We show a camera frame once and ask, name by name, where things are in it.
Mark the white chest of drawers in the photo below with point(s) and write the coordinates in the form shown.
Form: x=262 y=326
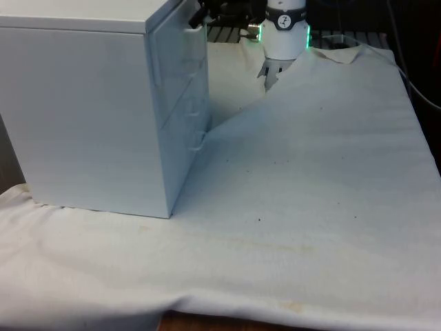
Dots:
x=86 y=120

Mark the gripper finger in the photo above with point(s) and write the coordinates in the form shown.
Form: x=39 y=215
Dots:
x=199 y=18

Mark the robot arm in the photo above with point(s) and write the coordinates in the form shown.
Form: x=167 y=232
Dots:
x=286 y=45

